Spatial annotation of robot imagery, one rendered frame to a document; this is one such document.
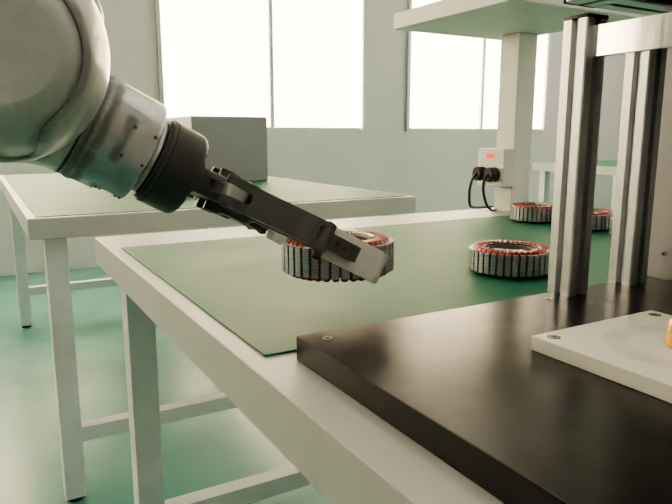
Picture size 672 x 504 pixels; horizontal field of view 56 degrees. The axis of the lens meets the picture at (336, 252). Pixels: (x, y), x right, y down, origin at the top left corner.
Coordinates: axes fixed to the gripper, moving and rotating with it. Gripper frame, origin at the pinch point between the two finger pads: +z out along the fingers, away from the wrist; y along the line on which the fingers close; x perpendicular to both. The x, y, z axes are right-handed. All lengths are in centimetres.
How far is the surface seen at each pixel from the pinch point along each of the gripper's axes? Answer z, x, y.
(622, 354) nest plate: 10.5, 0.6, 26.2
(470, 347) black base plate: 5.4, -3.3, 17.2
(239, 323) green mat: -4.5, -10.6, -3.9
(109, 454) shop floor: 31, -74, -132
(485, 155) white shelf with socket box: 61, 43, -65
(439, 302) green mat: 15.5, 0.3, -1.2
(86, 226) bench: -7, -13, -105
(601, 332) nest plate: 13.0, 2.1, 21.9
